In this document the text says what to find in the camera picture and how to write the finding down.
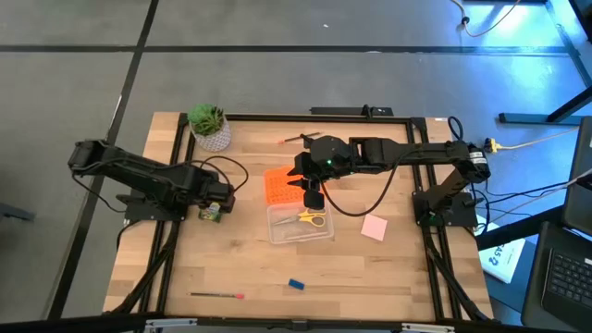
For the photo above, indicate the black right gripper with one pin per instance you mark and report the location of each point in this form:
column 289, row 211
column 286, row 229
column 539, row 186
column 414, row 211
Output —
column 330, row 157

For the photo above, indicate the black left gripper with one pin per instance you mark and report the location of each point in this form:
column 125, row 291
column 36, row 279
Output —
column 215, row 189

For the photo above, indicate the green yellow crayon box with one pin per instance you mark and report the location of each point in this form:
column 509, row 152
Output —
column 209, row 213

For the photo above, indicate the orange plastic box lid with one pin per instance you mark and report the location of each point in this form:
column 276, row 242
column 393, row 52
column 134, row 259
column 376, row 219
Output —
column 277, row 189

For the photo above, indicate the dark pencil with red eraser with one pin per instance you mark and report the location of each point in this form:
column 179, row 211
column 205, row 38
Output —
column 291, row 139

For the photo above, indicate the pink sticky note pad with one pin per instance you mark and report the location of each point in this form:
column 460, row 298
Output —
column 373, row 227

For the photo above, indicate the black pen with red cap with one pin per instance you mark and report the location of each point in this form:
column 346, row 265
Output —
column 217, row 294

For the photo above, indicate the blue eraser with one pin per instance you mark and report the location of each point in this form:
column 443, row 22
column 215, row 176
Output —
column 296, row 284

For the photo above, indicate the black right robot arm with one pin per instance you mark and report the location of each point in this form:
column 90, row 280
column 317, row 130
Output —
column 416, row 155

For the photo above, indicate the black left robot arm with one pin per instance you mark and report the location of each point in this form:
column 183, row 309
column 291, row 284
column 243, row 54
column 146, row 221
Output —
column 139, row 173

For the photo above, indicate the clear plastic pencil box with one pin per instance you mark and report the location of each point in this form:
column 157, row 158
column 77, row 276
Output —
column 296, row 236

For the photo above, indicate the green plant in patterned pot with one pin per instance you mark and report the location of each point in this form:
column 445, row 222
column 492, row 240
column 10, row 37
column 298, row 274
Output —
column 210, row 139

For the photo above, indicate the black horizontal bar with brackets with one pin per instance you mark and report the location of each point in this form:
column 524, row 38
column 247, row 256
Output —
column 296, row 324

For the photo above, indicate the white box with blue print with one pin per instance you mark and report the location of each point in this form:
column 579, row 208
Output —
column 504, row 263

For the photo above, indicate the black diagonal bar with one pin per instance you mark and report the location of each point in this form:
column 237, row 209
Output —
column 518, row 229

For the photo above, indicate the dark laptop screen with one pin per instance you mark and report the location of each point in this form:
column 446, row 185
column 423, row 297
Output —
column 580, row 194

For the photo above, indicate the black laptop keyboard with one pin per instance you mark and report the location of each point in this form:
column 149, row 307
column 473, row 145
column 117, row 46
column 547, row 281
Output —
column 569, row 277

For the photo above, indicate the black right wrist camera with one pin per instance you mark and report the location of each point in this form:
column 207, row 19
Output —
column 314, row 200

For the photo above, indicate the black aluminium table frame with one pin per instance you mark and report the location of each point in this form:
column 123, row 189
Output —
column 277, row 118

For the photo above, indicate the black table-level camera mount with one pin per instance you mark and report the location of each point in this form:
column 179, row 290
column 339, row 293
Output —
column 342, row 111

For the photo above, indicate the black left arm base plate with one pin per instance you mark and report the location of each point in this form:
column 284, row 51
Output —
column 139, row 213

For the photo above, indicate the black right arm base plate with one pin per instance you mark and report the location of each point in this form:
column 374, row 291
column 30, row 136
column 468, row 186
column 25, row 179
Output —
column 462, row 215

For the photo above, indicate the black desk leg frame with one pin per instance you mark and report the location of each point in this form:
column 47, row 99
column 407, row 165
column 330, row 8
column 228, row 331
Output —
column 532, row 118

